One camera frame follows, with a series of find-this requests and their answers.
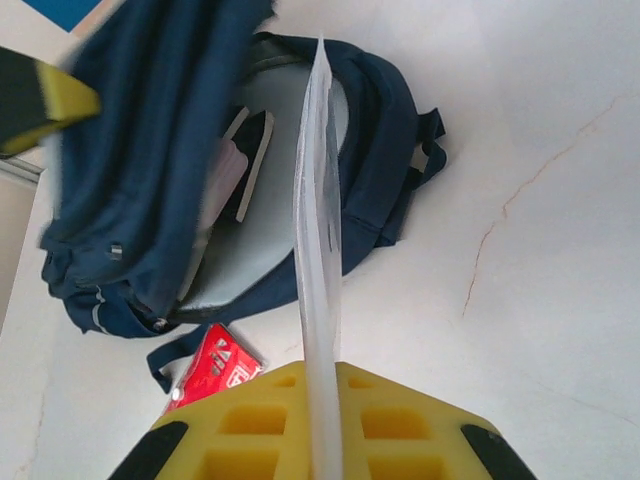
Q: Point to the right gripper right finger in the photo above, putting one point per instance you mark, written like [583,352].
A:
[425,450]

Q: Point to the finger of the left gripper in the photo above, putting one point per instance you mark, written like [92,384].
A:
[30,100]

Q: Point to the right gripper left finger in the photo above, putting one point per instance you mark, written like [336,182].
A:
[200,450]

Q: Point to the red packet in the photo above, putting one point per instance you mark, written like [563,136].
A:
[215,365]

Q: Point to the navy blue student backpack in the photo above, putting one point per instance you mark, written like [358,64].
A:
[150,125]

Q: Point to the white clear stationery pack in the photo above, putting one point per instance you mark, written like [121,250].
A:
[320,250]

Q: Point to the dark blue yellow-label book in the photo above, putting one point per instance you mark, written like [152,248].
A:
[252,145]

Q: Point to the aluminium side rail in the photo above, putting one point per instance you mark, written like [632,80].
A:
[17,172]

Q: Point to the blue floral wall poster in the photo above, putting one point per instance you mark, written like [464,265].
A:
[80,12]

